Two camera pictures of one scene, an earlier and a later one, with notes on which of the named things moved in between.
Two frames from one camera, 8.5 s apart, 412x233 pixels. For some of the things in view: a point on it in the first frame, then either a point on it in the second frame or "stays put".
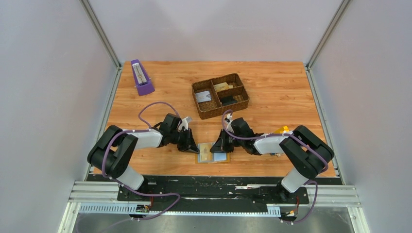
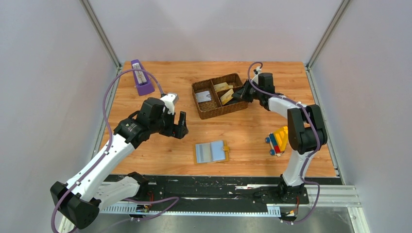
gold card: [222, 86] stays put
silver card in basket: [202, 96] stays put
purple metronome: [143, 82] stays put
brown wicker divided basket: [214, 96] stays put
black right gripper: [219, 145] -> [243, 93]
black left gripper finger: [183, 144] -> [175, 131]
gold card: [205, 154] -> [227, 96]
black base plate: [226, 189] stays put
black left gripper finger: [191, 145] -> [182, 130]
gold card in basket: [221, 87] stays put
